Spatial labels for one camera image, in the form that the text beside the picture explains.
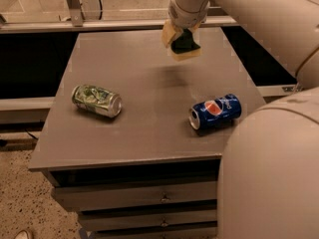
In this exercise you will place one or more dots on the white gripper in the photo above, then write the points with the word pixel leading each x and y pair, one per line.
pixel 185 16

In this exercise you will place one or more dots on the green and yellow sponge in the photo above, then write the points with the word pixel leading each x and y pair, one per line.
pixel 184 47

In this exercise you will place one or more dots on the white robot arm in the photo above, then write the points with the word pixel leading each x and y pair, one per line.
pixel 268 182

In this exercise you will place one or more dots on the blue pepsi can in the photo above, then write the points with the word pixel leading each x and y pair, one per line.
pixel 210 113

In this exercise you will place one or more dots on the crushed green soda can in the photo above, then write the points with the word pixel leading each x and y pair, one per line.
pixel 97 100

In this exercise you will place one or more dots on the grey drawer cabinet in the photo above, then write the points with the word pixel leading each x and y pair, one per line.
pixel 150 141

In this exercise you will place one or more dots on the top cabinet drawer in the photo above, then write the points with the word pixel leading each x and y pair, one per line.
pixel 91 198

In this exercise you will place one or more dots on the cabinet drawer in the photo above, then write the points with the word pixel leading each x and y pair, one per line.
pixel 91 198
pixel 161 217
pixel 172 232

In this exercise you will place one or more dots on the bottom cabinet drawer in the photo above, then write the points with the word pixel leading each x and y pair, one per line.
pixel 172 232

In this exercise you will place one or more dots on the middle cabinet drawer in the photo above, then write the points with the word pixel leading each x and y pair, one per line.
pixel 161 217

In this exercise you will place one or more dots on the white shoe tip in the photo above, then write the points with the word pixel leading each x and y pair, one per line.
pixel 24 234

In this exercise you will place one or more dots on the metal railing frame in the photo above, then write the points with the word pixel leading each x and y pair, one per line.
pixel 42 16

